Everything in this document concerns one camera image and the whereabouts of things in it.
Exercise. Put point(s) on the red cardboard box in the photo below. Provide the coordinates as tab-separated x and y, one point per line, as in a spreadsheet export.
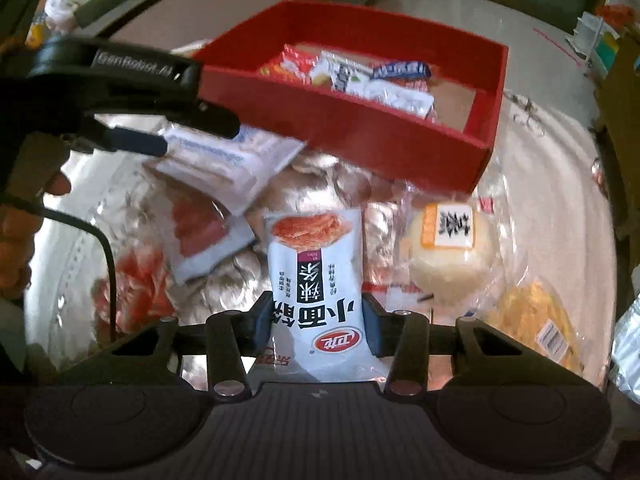
350	135

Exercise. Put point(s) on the small blue snack packet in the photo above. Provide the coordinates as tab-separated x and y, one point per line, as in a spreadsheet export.
400	69

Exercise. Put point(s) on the silver foil bag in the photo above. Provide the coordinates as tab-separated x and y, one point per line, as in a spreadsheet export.
627	345

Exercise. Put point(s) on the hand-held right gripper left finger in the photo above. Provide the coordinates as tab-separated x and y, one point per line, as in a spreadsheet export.
262	320

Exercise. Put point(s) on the small white plastic shelf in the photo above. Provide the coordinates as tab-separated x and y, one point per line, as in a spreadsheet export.
592	40

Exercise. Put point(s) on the plain white snack packet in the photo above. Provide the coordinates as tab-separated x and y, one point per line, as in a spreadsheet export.
400	97

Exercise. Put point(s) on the orange red bag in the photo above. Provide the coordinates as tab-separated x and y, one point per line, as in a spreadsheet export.
615	14

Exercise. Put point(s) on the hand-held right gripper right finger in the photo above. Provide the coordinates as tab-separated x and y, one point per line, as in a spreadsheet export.
372	327

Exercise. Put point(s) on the person's left hand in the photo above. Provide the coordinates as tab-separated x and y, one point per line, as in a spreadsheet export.
15	225

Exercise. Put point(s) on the grey coffee table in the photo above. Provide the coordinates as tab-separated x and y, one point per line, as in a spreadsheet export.
200	10

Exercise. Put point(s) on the pink sausage packet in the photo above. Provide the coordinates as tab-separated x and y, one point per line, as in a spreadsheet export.
200	230

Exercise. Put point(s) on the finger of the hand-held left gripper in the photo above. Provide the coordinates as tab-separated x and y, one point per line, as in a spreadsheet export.
140	144
210	117

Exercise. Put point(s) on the yellow crispy snack clear bag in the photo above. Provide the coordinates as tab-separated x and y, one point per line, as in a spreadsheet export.
525	315

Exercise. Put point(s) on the red snack packet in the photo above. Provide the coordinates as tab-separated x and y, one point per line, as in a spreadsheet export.
290	62

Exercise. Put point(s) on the round bun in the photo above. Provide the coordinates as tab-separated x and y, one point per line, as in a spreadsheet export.
450	265

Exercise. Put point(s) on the wooden cabinet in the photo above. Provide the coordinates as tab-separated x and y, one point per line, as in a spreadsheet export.
620	110

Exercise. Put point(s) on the white spicy strip packet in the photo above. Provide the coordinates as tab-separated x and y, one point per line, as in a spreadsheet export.
310	280

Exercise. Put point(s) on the green white snack packet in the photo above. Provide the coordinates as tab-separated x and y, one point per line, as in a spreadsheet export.
340	72

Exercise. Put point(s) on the blue white sausage packet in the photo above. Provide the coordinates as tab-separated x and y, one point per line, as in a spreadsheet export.
225	165

